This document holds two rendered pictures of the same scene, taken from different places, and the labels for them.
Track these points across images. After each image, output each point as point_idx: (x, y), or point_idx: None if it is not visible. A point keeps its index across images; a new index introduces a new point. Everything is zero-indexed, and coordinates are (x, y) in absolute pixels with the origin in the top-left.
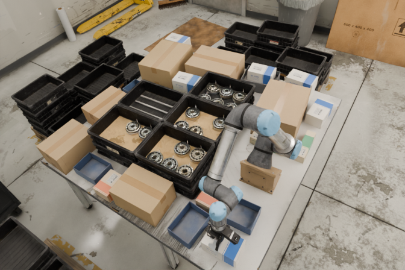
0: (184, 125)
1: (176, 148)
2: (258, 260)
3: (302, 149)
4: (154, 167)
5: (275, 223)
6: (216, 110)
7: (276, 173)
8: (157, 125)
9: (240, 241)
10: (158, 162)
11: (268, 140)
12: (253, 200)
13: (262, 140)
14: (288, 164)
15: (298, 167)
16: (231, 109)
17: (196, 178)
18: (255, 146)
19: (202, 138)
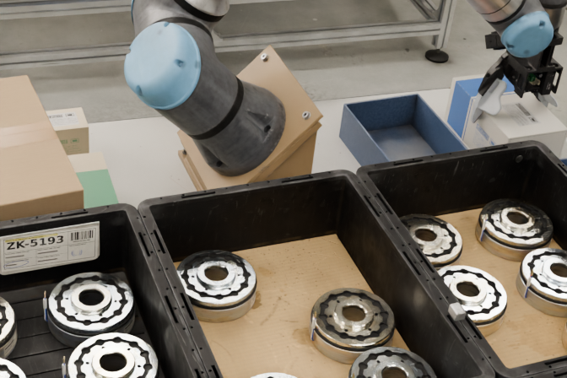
0: (383, 364)
1: (491, 302)
2: (434, 93)
3: (51, 121)
4: None
5: (328, 105)
6: None
7: (245, 71)
8: (540, 376)
9: (467, 83)
10: None
11: (206, 40)
12: (326, 162)
13: (214, 61)
14: (119, 159)
15: (108, 137)
16: (145, 224)
17: (488, 197)
18: (233, 101)
19: (385, 207)
